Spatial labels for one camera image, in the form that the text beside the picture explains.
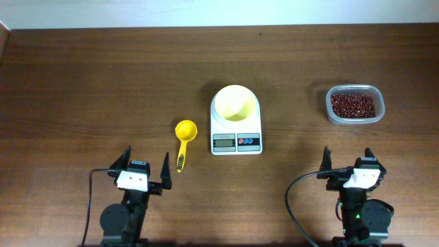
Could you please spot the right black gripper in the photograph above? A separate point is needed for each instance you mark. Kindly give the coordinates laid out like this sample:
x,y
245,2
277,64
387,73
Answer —
x,y
336,180

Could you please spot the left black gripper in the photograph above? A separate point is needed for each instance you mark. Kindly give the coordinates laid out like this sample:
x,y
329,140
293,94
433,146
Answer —
x,y
156,189

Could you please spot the yellow plastic measuring scoop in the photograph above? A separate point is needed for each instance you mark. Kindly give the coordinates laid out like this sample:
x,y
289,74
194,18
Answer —
x,y
186,131

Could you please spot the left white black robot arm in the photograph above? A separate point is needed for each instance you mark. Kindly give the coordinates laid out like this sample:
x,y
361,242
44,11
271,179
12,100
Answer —
x,y
122,223

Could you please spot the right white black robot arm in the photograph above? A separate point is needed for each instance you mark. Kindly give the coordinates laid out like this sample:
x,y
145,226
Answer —
x,y
365,221

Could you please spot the white digital kitchen scale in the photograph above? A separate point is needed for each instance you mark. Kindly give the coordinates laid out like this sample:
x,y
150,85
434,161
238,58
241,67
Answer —
x,y
236,137

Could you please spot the pale yellow plastic bowl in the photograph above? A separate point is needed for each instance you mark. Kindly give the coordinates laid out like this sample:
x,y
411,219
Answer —
x,y
234,103

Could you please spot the red adzuki beans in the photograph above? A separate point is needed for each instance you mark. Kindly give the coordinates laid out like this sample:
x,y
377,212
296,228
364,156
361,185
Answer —
x,y
353,106

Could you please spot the clear plastic food container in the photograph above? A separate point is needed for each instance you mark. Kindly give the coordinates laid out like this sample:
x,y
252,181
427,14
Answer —
x,y
364,89

